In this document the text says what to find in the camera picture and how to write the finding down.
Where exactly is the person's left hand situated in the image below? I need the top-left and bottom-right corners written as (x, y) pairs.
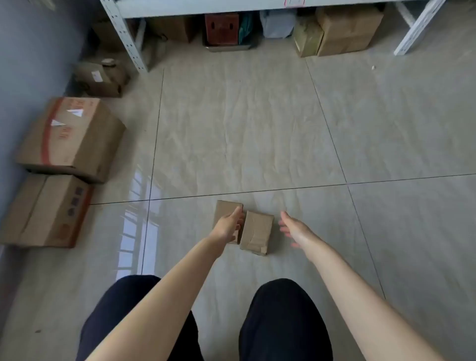
top-left (209, 206), bottom-right (245, 248)

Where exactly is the person's right hand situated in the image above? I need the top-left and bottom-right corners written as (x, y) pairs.
top-left (278, 211), bottom-right (319, 251)

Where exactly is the small plain cardboard box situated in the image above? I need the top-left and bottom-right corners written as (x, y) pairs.
top-left (212, 200), bottom-right (244, 245)

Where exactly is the person's left forearm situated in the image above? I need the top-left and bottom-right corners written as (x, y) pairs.
top-left (85, 235), bottom-right (224, 361)

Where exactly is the person's right forearm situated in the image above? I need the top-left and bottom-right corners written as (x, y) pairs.
top-left (308, 237), bottom-right (447, 361)

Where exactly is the small taped cardboard box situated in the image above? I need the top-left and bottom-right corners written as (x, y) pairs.
top-left (239, 211), bottom-right (275, 257)

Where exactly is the person's right leg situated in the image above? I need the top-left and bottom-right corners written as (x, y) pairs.
top-left (238, 278), bottom-right (334, 361)

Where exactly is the person's leg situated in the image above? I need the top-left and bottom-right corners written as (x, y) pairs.
top-left (238, 278), bottom-right (334, 361)
top-left (76, 275), bottom-right (204, 361)

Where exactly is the person's left leg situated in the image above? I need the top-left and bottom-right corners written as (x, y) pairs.
top-left (76, 275), bottom-right (204, 361)

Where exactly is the large red-taped cardboard box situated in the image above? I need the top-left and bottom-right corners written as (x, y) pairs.
top-left (15, 97), bottom-right (126, 184)

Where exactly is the red-brown crate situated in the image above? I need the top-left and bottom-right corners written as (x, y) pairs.
top-left (203, 13), bottom-right (241, 47)

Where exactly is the teal bag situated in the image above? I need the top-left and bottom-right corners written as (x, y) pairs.
top-left (238, 11), bottom-right (256, 45)

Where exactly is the olive green cardboard box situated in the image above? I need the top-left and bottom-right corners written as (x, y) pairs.
top-left (293, 16), bottom-right (325, 59)

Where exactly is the cardboard box with white label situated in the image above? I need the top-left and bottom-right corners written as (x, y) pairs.
top-left (72, 60), bottom-right (131, 98)

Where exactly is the large red-printed cardboard box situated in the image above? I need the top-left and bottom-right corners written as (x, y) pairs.
top-left (0, 173), bottom-right (94, 249)

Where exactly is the white plastic bag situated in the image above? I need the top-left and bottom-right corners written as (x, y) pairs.
top-left (259, 9), bottom-right (297, 39)

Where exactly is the brown cardboard box under shelf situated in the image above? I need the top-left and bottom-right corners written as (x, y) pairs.
top-left (148, 16), bottom-right (196, 44)

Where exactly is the big tan cardboard box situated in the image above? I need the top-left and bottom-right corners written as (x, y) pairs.
top-left (316, 4), bottom-right (385, 57)

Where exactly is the white metal shelf rack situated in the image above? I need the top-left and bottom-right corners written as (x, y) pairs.
top-left (99, 0), bottom-right (447, 73)

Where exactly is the cardboard box behind shelf leg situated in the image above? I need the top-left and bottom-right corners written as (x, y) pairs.
top-left (91, 18), bottom-right (146, 53)

